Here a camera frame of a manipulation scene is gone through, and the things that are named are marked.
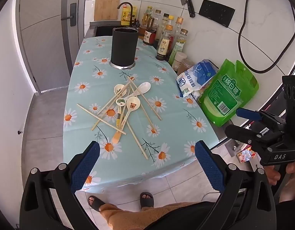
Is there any dark curved faucet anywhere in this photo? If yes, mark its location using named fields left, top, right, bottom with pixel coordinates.
left=117, top=2, right=134, bottom=27

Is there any cream spoon with bear print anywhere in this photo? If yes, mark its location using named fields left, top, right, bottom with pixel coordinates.
left=112, top=96, right=141, bottom=144

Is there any daisy print tablecloth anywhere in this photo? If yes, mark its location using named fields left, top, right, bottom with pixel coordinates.
left=62, top=35, right=226, bottom=193

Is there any wooden cutting board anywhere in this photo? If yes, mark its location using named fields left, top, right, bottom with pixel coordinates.
left=93, top=0, right=121, bottom=21

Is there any blue and white salt bag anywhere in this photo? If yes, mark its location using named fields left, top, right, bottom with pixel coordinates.
left=176, top=59, right=220, bottom=98

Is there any green sugar bag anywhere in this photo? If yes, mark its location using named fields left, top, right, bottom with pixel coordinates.
left=199, top=59, right=259, bottom=127

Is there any plain white ceramic spoon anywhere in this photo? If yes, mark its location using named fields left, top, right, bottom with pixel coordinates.
left=124, top=82, right=151, bottom=101

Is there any dark kitchen sink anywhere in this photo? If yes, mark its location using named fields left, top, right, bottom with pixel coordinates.
left=90, top=21, right=139, bottom=38

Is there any black wall outlet panel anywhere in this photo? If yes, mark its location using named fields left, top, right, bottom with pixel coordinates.
left=198, top=0, right=236, bottom=28

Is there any colourful printed box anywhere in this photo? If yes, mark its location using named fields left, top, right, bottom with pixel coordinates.
left=236, top=149, right=258, bottom=164

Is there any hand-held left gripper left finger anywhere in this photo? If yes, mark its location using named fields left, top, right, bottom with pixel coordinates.
left=19, top=141, right=101, bottom=230

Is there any black cylindrical utensil holder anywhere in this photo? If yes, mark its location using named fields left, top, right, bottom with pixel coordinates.
left=109, top=27, right=139, bottom=70

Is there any black power cable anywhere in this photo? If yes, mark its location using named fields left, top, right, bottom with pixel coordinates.
left=238, top=0, right=295, bottom=74

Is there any bundle of wooden chopsticks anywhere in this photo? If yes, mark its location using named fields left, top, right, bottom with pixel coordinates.
left=76, top=77, right=162, bottom=160

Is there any black jacket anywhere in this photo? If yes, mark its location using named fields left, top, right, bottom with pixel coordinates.
left=147, top=202, right=225, bottom=230

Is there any yellow dish soap bottle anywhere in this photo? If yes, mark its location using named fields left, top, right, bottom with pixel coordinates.
left=120, top=5, right=138, bottom=26

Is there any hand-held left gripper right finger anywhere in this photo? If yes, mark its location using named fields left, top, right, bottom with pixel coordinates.
left=195, top=140, right=276, bottom=230

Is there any grey door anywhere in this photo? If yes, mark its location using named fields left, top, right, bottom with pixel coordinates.
left=16, top=0, right=89, bottom=94

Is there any white spoon with frog print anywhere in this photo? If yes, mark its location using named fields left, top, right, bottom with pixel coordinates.
left=116, top=97, right=126, bottom=127

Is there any black slipper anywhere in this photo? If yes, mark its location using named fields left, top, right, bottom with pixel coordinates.
left=88, top=195, right=106, bottom=213
left=140, top=192, right=155, bottom=208

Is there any cream spoon with snail print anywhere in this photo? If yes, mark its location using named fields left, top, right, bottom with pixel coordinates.
left=114, top=84, right=129, bottom=101

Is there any white lid spice jar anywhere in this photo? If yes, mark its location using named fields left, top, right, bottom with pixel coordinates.
left=173, top=52, right=187, bottom=72

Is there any person's right hand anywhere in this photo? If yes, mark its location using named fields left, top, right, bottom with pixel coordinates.
left=266, top=159, right=295, bottom=203

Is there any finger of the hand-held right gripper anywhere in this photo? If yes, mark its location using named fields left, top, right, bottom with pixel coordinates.
left=225, top=122, right=282, bottom=149
left=236, top=108, right=286, bottom=131

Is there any black door lock handle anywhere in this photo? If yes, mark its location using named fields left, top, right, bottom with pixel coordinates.
left=61, top=3, right=77, bottom=27

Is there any row of condiment bottles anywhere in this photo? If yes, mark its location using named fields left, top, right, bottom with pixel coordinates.
left=139, top=6, right=188, bottom=64

